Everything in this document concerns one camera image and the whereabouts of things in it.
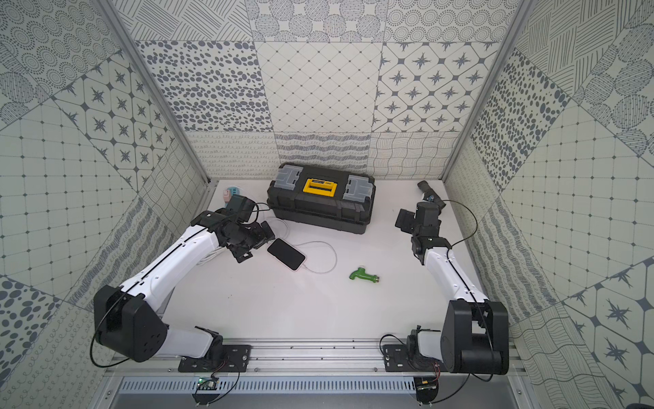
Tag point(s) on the left circuit board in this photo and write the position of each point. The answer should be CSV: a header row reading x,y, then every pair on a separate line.
x,y
209,385

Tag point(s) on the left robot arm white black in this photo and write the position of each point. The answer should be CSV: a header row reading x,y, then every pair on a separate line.
x,y
126,316

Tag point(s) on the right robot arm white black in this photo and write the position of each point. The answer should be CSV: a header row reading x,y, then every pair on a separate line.
x,y
475,335

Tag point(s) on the blue power strip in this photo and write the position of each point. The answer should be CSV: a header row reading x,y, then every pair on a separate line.
x,y
229,193

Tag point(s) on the circuit board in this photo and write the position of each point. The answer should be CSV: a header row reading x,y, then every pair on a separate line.
x,y
426,390
209,385

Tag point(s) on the aluminium rail frame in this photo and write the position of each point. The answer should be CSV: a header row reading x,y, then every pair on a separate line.
x,y
279,357

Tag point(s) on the right circuit board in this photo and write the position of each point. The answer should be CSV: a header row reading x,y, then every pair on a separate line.
x,y
426,390

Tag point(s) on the green plastic toy tool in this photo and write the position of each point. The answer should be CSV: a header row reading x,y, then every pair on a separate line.
x,y
360,273

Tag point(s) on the black toolbox yellow handle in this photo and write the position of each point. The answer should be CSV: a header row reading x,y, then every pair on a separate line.
x,y
322,197

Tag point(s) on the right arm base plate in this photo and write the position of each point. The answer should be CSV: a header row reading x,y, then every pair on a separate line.
x,y
397,360

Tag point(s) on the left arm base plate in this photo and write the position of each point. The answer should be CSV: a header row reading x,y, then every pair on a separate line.
x,y
223,358

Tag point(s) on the black cylindrical object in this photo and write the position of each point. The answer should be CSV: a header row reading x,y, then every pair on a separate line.
x,y
429,195

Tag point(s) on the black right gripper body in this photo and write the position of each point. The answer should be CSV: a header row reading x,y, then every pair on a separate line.
x,y
406,217

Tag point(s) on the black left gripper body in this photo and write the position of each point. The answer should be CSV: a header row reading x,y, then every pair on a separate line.
x,y
256,234

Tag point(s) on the black phone pink case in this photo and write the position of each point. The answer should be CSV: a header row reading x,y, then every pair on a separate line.
x,y
287,254

